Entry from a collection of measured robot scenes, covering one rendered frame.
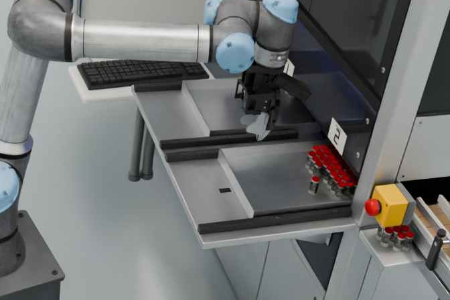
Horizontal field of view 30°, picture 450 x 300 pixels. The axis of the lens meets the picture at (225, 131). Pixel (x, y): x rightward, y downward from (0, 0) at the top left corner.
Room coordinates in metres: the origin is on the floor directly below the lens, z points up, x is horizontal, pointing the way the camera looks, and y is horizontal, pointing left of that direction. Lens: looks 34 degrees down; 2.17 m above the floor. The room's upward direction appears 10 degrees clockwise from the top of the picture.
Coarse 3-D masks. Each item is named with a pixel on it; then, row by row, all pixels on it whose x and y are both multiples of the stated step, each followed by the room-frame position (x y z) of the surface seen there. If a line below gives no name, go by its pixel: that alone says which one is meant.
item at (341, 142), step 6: (330, 126) 1.83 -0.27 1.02; (336, 126) 1.81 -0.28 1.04; (330, 132) 1.83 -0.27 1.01; (336, 132) 1.80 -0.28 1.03; (342, 132) 1.78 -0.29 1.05; (330, 138) 1.82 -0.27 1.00; (336, 138) 1.80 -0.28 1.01; (342, 138) 1.77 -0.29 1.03; (342, 144) 1.76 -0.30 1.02; (342, 150) 1.76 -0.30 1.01
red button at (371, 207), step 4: (368, 200) 1.56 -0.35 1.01; (372, 200) 1.56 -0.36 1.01; (376, 200) 1.56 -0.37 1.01; (368, 204) 1.55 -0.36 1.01; (372, 204) 1.55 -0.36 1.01; (376, 204) 1.55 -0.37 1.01; (368, 208) 1.55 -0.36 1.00; (372, 208) 1.54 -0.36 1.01; (376, 208) 1.54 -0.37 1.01; (368, 212) 1.54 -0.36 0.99; (372, 212) 1.54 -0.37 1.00; (376, 212) 1.54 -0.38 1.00
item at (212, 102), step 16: (192, 80) 2.13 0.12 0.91; (208, 80) 2.15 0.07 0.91; (224, 80) 2.17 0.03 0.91; (192, 96) 2.04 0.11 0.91; (208, 96) 2.11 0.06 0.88; (224, 96) 2.12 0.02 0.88; (208, 112) 2.02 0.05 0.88; (224, 112) 2.03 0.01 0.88; (240, 112) 2.05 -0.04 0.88; (288, 112) 2.09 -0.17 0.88; (304, 112) 2.11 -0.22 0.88; (208, 128) 1.89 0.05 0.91; (224, 128) 1.95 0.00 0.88; (240, 128) 1.92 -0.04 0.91; (288, 128) 1.98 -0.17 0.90; (304, 128) 2.00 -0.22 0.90; (320, 128) 2.02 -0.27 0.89
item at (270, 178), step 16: (272, 144) 1.87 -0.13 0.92; (288, 144) 1.88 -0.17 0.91; (304, 144) 1.90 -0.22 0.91; (320, 144) 1.93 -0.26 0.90; (224, 160) 1.77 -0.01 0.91; (240, 160) 1.82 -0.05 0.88; (256, 160) 1.83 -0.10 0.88; (272, 160) 1.84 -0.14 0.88; (288, 160) 1.85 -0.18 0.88; (304, 160) 1.87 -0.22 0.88; (240, 176) 1.74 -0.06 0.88; (256, 176) 1.76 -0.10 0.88; (272, 176) 1.77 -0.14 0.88; (288, 176) 1.78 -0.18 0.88; (304, 176) 1.79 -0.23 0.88; (240, 192) 1.65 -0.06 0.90; (256, 192) 1.69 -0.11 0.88; (272, 192) 1.70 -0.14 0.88; (288, 192) 1.71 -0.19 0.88; (304, 192) 1.72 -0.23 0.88; (320, 192) 1.73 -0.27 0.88; (256, 208) 1.62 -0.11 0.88; (272, 208) 1.59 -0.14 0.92; (288, 208) 1.61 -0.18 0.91; (304, 208) 1.63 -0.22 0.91; (320, 208) 1.64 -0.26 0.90
